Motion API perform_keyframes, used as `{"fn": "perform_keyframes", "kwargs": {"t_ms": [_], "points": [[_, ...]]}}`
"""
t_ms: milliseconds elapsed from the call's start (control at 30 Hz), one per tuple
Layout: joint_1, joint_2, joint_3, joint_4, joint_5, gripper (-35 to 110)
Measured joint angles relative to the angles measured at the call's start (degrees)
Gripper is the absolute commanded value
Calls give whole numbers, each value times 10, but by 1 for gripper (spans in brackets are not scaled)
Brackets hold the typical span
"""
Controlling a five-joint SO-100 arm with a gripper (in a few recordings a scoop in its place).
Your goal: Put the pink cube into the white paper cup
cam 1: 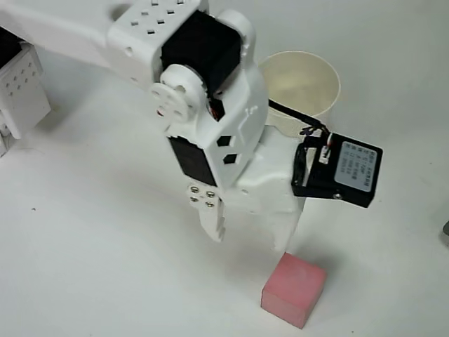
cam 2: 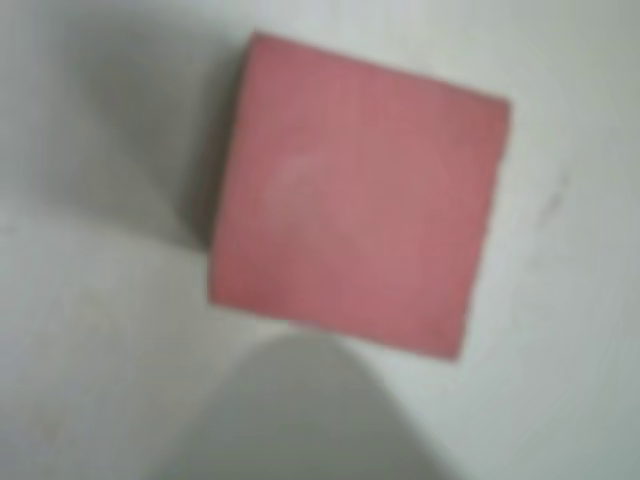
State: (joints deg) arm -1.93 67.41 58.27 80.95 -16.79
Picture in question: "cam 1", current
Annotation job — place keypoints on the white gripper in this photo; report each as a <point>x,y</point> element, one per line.
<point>257,196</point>

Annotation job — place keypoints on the pink foam cube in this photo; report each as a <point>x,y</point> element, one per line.
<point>293,289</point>

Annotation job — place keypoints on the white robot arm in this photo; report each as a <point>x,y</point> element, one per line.
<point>87,38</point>

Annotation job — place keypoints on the flower print paper cup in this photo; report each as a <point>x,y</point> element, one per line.
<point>308,84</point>

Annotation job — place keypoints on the grey object at table edge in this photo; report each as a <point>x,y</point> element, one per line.
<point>446,231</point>

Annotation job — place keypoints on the black camera module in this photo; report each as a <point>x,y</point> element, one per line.
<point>354,168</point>

